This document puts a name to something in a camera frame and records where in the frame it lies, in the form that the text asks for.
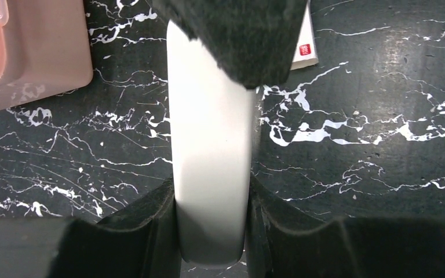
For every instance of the white staples box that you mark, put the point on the white staples box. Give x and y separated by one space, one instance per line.
305 54

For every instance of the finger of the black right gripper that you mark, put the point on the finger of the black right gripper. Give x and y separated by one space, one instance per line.
252 41

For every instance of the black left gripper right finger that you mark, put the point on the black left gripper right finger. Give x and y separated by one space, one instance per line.
282 241

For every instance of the pink plastic storage box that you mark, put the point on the pink plastic storage box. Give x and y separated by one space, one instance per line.
44 50

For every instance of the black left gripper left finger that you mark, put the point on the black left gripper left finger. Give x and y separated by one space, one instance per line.
139 240

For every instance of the white stapler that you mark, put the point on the white stapler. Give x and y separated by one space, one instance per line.
211 126

